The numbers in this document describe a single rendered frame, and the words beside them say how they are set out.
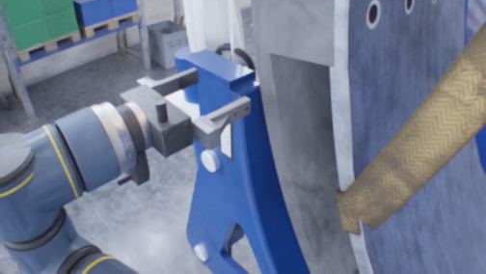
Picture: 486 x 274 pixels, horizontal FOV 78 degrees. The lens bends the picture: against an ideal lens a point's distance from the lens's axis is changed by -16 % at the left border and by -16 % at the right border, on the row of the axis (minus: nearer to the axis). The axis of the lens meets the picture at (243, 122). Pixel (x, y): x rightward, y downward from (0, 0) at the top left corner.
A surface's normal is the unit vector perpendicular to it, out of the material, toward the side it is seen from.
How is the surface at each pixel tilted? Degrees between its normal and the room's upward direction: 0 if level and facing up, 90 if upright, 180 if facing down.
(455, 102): 82
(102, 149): 65
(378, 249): 55
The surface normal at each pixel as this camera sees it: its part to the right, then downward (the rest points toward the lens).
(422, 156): -0.56, 0.37
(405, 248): 0.55, -0.12
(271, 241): 0.64, 0.07
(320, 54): -0.74, 0.39
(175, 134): 0.67, 0.43
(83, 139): 0.45, -0.32
